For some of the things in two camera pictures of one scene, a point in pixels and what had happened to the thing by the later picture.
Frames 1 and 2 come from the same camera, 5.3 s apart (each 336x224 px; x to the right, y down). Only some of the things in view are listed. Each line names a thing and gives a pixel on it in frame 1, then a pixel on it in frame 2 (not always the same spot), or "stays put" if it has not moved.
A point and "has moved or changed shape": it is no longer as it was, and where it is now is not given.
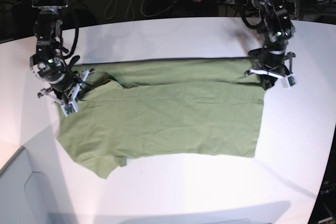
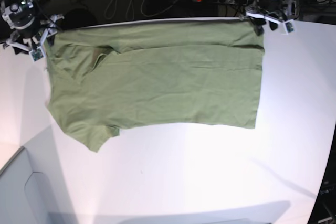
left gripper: x=66 y=84 -> x=30 y=31
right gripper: x=272 y=60 -> x=270 y=8
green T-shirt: x=147 y=107 has moved or changed shape
